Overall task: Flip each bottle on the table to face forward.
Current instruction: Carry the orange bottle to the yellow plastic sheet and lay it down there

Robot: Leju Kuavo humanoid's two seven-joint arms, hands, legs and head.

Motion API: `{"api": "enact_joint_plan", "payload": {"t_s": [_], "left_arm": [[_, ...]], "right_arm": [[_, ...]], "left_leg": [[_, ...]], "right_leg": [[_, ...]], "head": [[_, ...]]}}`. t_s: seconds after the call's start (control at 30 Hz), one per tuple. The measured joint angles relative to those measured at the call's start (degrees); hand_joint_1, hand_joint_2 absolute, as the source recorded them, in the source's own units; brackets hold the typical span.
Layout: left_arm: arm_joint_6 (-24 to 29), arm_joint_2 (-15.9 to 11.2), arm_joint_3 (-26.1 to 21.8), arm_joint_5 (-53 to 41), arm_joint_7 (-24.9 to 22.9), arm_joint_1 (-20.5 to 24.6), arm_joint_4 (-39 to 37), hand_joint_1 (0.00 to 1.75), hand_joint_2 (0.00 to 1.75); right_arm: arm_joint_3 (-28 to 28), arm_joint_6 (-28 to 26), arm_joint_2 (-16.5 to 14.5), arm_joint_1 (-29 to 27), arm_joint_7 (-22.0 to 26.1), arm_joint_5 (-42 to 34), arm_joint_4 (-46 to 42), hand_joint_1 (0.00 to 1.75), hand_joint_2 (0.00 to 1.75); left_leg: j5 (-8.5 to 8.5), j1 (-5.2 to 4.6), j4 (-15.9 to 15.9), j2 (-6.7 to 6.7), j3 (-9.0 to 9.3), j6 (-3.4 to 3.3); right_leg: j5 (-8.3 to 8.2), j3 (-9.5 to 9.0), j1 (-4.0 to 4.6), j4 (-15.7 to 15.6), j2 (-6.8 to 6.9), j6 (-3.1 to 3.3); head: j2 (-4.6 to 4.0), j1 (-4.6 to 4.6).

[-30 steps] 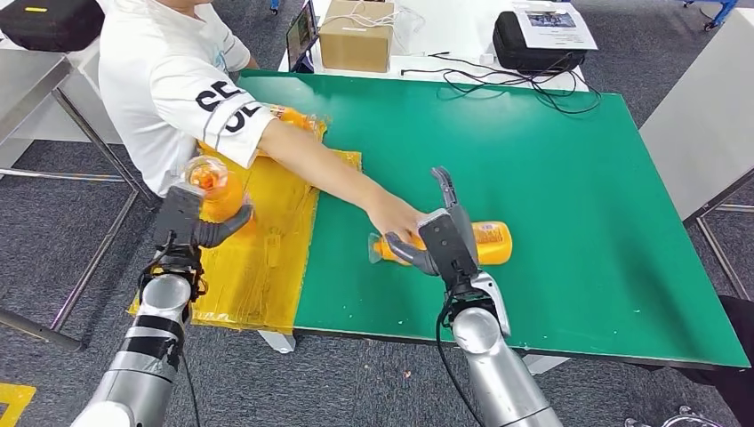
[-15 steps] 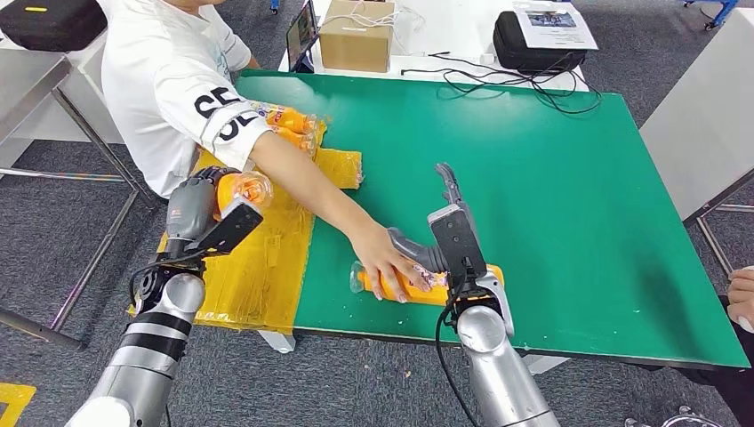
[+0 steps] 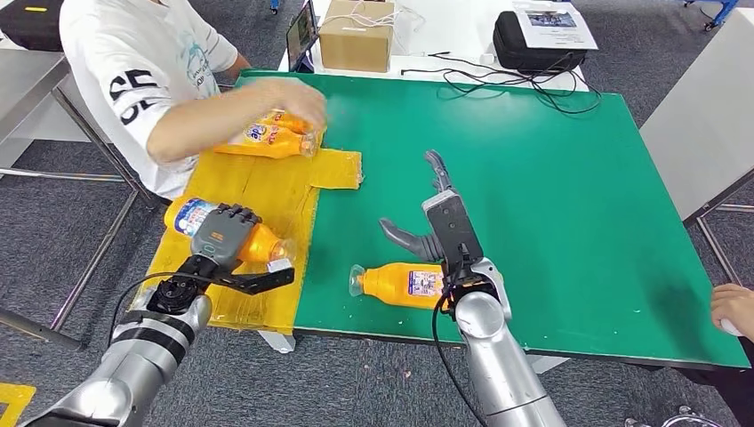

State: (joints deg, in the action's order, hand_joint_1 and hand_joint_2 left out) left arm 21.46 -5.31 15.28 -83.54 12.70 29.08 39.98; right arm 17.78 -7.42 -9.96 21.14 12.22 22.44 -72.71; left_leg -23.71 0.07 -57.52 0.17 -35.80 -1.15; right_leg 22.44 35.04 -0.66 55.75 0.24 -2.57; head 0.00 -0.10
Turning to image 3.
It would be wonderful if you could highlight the orange plastic detergent bottle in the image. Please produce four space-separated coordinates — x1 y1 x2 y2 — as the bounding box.
349 262 445 311
213 120 322 160
164 196 296 266
256 109 313 135

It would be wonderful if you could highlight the chrome metal frame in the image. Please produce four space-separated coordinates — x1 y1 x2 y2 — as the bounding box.
622 405 728 427

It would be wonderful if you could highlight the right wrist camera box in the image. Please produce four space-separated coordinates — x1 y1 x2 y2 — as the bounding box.
421 189 485 272

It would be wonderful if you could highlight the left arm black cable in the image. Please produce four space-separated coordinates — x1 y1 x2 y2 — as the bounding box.
108 270 202 346

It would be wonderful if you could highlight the black bag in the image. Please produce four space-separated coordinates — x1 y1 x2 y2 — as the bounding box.
0 0 65 53

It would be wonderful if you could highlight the black table cable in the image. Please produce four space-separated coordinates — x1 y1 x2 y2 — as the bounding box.
401 52 602 116

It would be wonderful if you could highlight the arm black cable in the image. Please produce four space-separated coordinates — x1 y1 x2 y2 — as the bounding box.
108 270 202 346
431 265 490 427

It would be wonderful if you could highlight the yellow taped cardboard mat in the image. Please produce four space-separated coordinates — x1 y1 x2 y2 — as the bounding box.
129 144 364 336

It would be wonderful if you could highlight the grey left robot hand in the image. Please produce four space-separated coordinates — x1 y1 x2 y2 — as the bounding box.
189 203 263 273

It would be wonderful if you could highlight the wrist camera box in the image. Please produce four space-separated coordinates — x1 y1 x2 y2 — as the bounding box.
421 189 485 272
212 259 296 296

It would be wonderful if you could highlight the black stool seat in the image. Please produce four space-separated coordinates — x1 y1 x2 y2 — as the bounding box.
144 182 175 207

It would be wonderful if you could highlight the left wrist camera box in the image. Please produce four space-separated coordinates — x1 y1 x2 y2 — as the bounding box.
212 259 296 296

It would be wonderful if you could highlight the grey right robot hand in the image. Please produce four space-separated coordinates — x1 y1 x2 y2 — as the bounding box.
378 149 454 263

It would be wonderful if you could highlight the black tablet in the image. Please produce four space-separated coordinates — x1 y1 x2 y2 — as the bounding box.
285 0 321 74

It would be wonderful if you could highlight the blue metal frame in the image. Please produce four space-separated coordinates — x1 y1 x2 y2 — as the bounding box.
683 0 737 30

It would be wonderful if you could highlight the yellow floor tape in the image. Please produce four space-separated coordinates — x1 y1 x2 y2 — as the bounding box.
0 383 36 427

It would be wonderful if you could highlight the person's hand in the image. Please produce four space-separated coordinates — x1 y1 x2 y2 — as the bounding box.
710 284 754 343

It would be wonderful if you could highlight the white printed paper sheet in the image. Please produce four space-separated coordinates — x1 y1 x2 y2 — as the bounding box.
513 3 598 52

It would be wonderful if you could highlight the pale grey table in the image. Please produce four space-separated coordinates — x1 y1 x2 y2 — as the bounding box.
638 8 754 284

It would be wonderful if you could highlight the grey metal table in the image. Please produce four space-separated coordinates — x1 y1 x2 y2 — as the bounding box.
0 50 157 353

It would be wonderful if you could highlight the white cable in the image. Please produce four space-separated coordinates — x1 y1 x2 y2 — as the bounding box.
322 0 427 32

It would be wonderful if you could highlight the black zip case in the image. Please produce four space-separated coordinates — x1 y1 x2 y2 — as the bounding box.
493 12 588 76

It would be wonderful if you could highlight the brown cardboard box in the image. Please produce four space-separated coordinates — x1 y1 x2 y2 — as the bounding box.
318 0 396 74

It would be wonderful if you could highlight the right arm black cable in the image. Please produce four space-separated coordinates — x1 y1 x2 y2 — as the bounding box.
431 265 490 427

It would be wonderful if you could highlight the white table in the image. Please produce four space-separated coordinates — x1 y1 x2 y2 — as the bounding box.
277 0 590 93

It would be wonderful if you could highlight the person's right hand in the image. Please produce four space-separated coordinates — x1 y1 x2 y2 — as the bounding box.
259 77 328 133

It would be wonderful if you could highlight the white table foot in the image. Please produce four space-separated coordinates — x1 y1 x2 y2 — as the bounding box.
257 331 296 355
530 355 570 375

